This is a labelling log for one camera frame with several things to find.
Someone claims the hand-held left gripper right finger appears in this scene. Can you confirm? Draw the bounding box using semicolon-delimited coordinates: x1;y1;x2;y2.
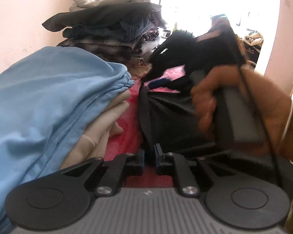
154;144;238;198

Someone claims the light blue folded garment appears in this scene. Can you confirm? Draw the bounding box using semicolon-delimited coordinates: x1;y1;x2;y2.
0;46;135;234

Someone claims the tan jacket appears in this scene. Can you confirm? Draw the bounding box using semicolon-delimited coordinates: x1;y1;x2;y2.
243;30;264;47

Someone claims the white bangle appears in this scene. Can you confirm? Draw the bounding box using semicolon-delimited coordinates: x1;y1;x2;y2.
280;93;293;170

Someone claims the stack of folded clothes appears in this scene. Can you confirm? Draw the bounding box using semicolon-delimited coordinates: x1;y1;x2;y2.
42;0;169;79

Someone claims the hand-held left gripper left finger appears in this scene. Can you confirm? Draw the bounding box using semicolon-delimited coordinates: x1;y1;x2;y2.
61;149;145;198

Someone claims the black t-shirt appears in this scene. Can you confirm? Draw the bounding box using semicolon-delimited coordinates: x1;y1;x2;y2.
138;83;293;193

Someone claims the beige folded garment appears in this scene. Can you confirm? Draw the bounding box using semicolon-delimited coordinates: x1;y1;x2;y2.
59;88;133;171

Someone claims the person's right hand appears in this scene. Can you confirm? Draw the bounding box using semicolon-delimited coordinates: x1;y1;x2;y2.
190;64;293;156

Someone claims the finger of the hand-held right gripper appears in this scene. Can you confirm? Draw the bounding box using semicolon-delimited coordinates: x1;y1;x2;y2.
146;77;172;90

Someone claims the pink floral blanket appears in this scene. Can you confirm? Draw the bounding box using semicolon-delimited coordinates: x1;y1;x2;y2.
105;67;187;189

